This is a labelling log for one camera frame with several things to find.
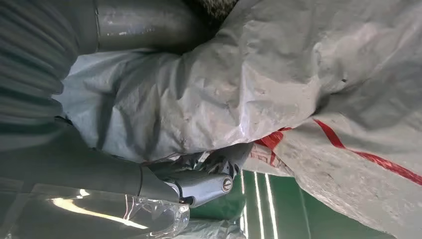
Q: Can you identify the grey mailer package red stripe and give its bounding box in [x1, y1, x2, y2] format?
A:
[243, 109, 422, 239]

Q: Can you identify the green conveyor belt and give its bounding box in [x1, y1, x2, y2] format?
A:
[189, 170, 396, 239]

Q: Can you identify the clear plastic film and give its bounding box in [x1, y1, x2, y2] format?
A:
[0, 183, 191, 239]

